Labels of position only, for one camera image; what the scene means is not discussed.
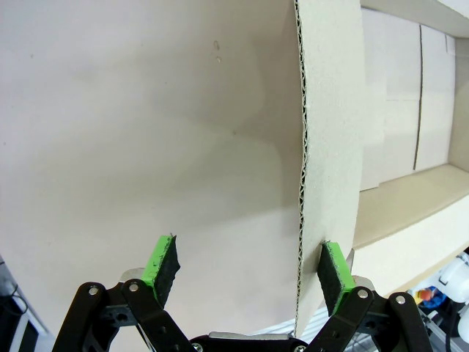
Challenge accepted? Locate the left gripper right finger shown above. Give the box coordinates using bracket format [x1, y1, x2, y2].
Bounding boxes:
[306, 240, 434, 352]

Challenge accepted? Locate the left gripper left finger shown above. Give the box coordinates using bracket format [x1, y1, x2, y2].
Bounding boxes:
[53, 233, 194, 352]

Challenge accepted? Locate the large brown cardboard box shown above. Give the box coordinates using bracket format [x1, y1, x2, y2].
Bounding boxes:
[292, 0, 469, 340]

